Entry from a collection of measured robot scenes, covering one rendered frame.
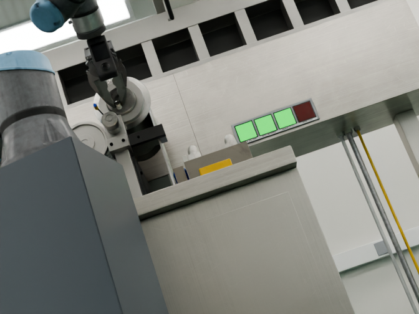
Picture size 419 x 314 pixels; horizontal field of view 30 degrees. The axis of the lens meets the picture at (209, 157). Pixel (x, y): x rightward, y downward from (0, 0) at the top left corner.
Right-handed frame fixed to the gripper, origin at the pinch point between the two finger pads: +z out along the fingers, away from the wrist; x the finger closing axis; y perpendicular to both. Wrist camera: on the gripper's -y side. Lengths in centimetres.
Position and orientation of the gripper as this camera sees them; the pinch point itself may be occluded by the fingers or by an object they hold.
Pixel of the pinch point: (117, 103)
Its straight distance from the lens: 195.9
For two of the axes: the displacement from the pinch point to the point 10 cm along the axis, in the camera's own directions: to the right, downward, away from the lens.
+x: -9.5, 3.2, -0.3
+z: 2.6, 8.2, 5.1
